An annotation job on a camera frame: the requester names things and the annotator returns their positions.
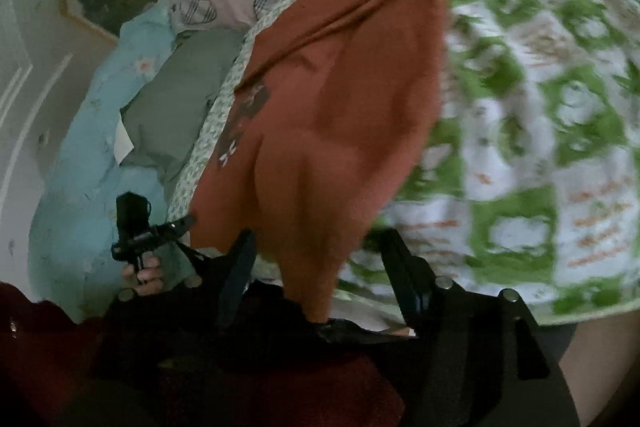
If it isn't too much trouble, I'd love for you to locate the rust orange small garment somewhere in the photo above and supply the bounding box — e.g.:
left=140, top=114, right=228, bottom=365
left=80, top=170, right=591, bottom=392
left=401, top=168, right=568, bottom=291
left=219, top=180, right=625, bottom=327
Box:
left=190, top=0, right=447, bottom=322

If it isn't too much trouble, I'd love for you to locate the person's left hand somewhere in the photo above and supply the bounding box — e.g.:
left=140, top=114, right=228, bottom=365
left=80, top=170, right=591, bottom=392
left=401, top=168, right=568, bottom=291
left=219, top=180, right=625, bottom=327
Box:
left=122, top=253, right=164, bottom=296

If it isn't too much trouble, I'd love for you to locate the light blue floral blanket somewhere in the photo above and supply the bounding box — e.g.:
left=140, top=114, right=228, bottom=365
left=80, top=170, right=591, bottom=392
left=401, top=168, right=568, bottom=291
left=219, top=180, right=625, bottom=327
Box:
left=28, top=0, right=176, bottom=323

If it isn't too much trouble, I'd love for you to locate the white paper tag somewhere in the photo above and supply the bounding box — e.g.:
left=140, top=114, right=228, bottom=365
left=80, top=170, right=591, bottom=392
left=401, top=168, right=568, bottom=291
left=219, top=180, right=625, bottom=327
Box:
left=113, top=119, right=134, bottom=165

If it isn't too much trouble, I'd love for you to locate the grey green pillow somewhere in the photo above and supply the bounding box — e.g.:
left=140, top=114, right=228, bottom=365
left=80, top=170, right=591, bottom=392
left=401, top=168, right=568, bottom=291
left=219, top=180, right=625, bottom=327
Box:
left=120, top=27, right=244, bottom=200

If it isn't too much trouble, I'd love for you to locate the dark red sleeve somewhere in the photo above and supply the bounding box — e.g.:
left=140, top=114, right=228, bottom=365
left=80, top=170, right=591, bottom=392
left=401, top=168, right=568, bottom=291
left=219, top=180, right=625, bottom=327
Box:
left=1, top=283, right=100, bottom=426

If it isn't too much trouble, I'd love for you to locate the green white checkered bedsheet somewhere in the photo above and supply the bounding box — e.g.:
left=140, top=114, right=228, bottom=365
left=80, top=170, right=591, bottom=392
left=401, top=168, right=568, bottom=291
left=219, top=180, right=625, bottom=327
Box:
left=167, top=0, right=640, bottom=327

